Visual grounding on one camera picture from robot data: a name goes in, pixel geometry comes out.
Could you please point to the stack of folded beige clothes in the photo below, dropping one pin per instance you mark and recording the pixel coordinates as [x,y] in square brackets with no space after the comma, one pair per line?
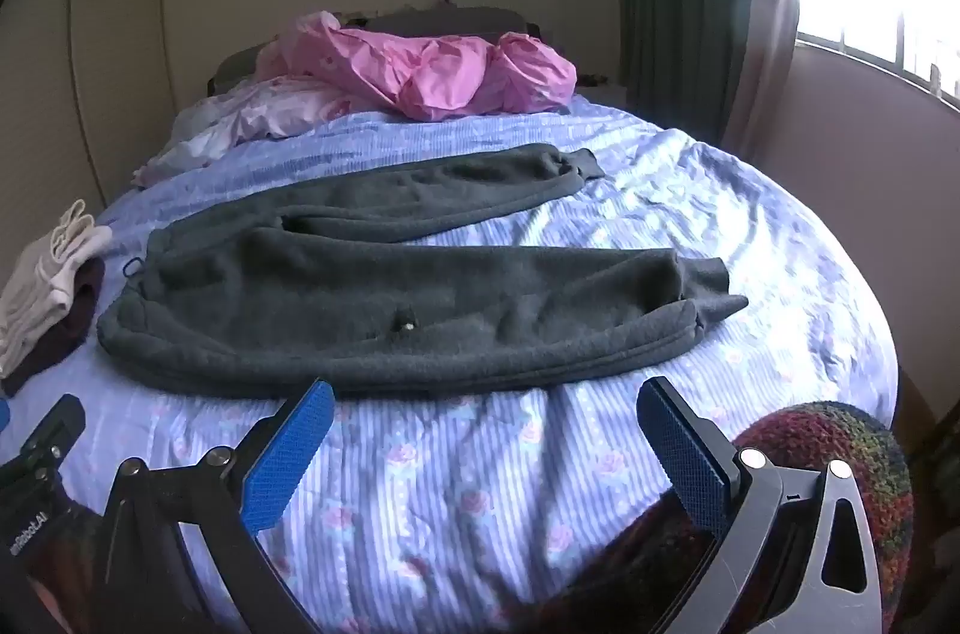
[37,296]

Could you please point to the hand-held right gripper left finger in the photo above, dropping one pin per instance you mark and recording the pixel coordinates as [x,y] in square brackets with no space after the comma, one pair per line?
[289,454]

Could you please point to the dark grey pants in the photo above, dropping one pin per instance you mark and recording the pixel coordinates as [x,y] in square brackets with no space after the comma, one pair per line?
[375,304]

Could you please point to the white wardrobe door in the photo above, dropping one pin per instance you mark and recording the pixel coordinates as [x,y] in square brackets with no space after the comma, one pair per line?
[120,42]

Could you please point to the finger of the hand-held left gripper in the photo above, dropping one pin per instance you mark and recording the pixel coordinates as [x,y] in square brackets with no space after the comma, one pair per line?
[52,428]

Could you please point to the pink crumpled blanket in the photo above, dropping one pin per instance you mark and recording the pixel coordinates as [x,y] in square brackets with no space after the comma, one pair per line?
[435,72]

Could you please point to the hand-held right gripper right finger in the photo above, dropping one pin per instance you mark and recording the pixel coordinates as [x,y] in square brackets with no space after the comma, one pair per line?
[686,454]

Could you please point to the blue striped floral bed sheet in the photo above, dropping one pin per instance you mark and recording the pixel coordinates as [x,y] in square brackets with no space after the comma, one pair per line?
[450,491]

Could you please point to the bedside table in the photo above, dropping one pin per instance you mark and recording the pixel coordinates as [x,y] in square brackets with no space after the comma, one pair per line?
[604,88]

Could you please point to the light pink floral cloth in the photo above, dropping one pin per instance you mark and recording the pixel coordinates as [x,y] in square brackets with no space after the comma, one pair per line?
[262,109]

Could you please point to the dark maroon folded cloth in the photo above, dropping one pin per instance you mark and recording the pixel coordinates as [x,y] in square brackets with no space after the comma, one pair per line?
[67,326]

